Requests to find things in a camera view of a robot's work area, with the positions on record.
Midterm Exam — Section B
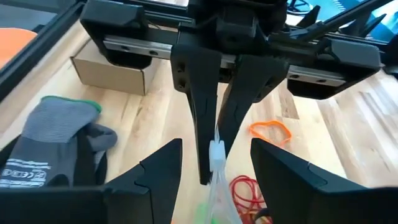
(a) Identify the orange rubber band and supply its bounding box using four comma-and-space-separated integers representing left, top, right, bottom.
248, 119, 293, 147

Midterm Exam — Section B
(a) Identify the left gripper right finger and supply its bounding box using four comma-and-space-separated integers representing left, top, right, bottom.
250, 138, 368, 224

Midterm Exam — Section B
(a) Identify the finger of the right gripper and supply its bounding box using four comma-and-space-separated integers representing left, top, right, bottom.
216, 54, 290, 158
170, 45, 223, 186

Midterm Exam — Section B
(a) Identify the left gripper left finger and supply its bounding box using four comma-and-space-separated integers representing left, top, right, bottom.
104, 138, 183, 224

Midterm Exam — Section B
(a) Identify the orange round disc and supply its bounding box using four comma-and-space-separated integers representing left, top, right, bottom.
0, 27, 39, 70

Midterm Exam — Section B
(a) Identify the brown cardboard box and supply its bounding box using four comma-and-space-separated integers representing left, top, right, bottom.
70, 39, 163, 96

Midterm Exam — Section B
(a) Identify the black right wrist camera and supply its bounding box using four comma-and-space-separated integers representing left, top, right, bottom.
214, 12, 261, 46

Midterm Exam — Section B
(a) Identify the spare black gripper finger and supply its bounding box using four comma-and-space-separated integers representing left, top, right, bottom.
297, 4, 322, 29
340, 12, 388, 37

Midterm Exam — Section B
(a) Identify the clear plastic zip bag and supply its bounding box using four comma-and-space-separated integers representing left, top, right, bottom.
203, 127, 244, 224

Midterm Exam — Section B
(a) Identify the red rubber band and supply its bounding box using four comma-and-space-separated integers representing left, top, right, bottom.
229, 174, 268, 218

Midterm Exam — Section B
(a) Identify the green rubber band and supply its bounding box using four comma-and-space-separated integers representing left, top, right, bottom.
193, 202, 220, 224

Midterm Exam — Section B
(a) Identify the dark grey work glove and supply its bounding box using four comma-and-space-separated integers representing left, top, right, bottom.
73, 122, 119, 187

